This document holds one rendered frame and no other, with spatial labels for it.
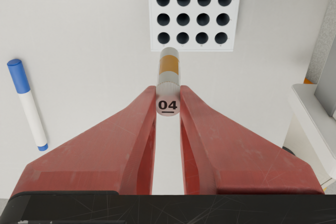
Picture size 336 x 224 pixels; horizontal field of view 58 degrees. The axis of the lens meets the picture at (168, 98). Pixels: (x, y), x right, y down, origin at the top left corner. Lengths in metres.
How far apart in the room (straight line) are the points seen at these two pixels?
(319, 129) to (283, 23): 0.14
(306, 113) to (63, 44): 0.27
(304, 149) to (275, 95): 0.81
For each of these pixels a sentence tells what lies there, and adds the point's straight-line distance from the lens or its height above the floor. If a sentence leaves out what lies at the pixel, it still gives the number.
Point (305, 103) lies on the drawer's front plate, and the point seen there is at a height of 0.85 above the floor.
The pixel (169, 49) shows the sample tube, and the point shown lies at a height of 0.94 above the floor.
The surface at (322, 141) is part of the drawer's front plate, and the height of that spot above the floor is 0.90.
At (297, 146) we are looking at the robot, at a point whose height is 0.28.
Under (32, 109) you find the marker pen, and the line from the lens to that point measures 0.42.
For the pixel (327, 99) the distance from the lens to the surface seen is 0.30.
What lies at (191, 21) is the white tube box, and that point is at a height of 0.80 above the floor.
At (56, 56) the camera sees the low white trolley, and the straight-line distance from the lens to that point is 0.38.
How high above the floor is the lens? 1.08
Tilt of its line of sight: 56 degrees down
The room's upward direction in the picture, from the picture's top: 178 degrees counter-clockwise
